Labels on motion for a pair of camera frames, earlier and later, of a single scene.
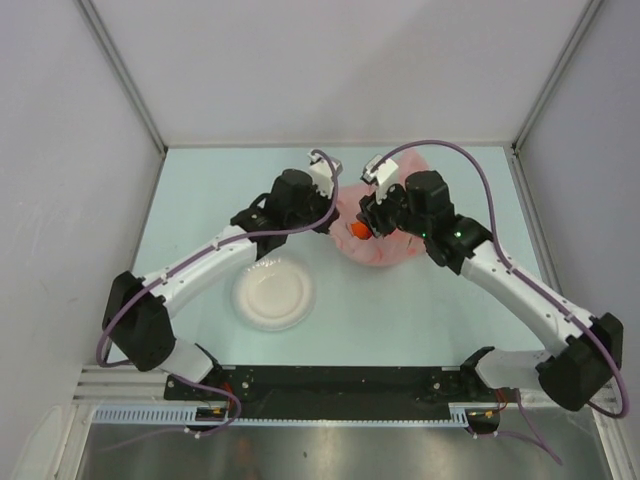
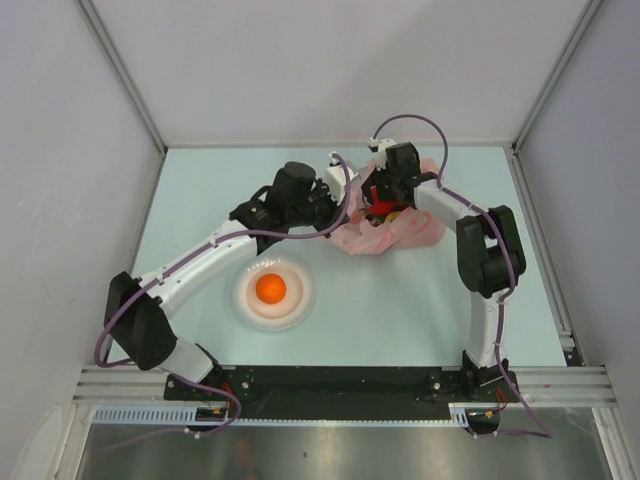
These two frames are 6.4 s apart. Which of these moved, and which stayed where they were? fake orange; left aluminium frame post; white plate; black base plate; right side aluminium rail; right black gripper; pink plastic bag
Moved: pink plastic bag; right black gripper; fake orange
Stayed: right side aluminium rail; black base plate; white plate; left aluminium frame post
